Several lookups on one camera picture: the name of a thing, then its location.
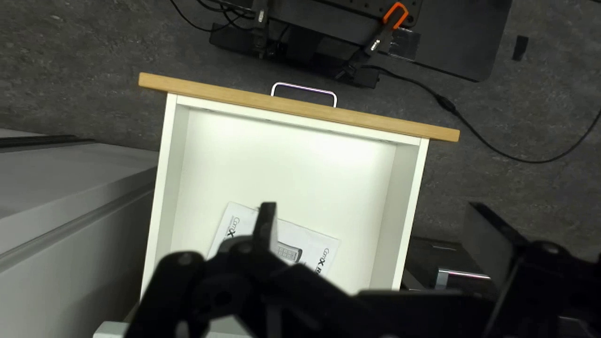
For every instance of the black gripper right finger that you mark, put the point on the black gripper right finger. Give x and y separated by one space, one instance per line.
550 293

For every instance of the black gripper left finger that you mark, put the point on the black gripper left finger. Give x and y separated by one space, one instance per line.
206 293

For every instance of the white drawer with wooden front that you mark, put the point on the white drawer with wooden front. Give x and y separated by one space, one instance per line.
281 155

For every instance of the white paper leaflet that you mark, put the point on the white paper leaflet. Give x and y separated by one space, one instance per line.
306 240

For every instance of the white tall cabinet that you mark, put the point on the white tall cabinet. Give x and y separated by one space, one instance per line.
62 206

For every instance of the small black floor item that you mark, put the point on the small black floor item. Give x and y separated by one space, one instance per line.
518 47

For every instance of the black robot table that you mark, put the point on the black robot table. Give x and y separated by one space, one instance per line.
450 30

